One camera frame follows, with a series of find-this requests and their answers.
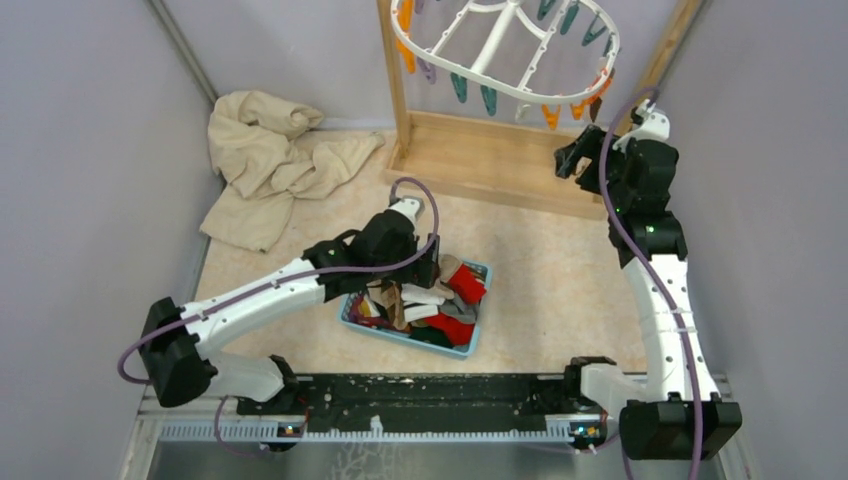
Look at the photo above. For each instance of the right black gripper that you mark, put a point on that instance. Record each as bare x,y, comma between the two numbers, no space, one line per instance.
567,157

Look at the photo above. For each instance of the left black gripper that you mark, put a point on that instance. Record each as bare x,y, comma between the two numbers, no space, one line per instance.
424,272

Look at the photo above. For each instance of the white sock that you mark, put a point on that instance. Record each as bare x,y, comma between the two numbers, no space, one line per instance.
419,304

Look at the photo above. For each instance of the brown beige sock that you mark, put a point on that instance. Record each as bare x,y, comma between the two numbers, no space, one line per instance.
594,108

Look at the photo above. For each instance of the grey sock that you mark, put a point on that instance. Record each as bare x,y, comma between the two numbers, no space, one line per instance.
460,310

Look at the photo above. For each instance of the red santa sock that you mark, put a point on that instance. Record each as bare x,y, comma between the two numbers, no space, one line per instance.
456,332

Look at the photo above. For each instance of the beige red dotted sock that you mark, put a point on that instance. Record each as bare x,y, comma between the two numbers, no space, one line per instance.
457,280

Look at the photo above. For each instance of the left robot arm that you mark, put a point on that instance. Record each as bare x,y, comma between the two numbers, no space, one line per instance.
182,346

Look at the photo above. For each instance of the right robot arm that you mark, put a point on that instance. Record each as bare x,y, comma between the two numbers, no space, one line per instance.
678,412

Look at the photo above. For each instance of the pile of socks in basket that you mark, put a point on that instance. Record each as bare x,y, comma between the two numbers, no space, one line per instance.
379,310

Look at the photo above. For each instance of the wooden hanger stand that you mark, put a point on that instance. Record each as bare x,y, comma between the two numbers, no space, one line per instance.
478,159

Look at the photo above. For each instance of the white oval clip hanger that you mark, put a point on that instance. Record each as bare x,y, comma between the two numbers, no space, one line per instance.
503,53

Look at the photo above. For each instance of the blue plastic basket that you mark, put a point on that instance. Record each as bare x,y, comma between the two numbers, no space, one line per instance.
483,270

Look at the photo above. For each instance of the beige crumpled cloth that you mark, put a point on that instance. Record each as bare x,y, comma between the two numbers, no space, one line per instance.
252,145

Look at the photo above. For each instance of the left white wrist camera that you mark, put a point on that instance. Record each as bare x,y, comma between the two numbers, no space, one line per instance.
409,207

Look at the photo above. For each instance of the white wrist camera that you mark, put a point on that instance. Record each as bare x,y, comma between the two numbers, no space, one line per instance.
647,123
409,207

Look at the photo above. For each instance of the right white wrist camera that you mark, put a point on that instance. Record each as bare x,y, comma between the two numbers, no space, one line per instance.
647,123

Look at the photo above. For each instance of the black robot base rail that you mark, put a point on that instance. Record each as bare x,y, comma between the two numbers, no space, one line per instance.
437,403

